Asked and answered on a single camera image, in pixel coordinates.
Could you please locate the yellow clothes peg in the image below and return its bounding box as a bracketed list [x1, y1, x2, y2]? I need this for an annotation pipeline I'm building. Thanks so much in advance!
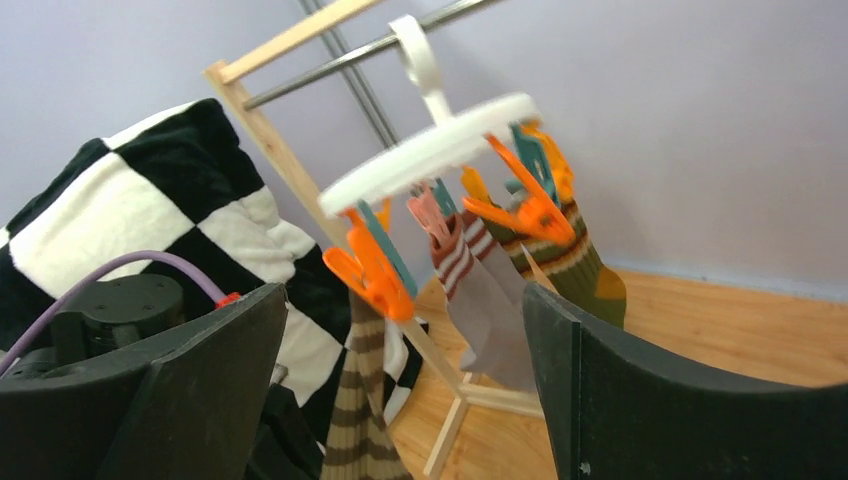
[521, 120, 574, 203]

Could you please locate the pink clothes peg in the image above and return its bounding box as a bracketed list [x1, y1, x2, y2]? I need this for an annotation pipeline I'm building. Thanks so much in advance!
[406, 184, 451, 247]

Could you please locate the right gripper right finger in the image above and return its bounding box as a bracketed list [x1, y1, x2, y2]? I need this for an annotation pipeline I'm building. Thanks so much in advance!
[522, 283, 847, 479]

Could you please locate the white round clip hanger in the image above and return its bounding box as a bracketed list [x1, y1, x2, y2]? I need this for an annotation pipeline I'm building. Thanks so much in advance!
[318, 15, 541, 218]

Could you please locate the wooden clothes rack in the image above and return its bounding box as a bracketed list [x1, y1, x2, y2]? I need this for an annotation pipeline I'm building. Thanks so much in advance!
[205, 1, 542, 479]

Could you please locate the orange clothes peg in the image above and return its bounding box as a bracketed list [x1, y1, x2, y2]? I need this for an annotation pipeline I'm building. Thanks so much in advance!
[465, 134, 576, 245]
[322, 208, 414, 323]

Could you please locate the green striped sock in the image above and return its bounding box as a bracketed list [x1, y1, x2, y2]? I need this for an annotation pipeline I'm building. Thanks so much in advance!
[483, 199, 627, 329]

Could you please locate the black white checkered blanket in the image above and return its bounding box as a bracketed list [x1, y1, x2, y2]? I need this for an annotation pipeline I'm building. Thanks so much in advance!
[0, 97, 431, 452]

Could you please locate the grey sock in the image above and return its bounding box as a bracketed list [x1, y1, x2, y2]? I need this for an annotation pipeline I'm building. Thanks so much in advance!
[429, 213, 538, 393]
[460, 210, 527, 313]

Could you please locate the teal clothes peg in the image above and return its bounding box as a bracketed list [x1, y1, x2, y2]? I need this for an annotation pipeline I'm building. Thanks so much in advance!
[511, 123, 560, 207]

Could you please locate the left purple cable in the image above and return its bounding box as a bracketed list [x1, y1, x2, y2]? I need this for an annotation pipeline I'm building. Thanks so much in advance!
[0, 250, 242, 378]

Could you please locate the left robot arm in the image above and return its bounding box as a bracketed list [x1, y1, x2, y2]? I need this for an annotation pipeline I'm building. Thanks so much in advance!
[4, 274, 185, 380]

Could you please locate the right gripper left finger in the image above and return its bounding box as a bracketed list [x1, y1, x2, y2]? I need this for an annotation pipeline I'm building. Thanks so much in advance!
[1, 284, 287, 479]

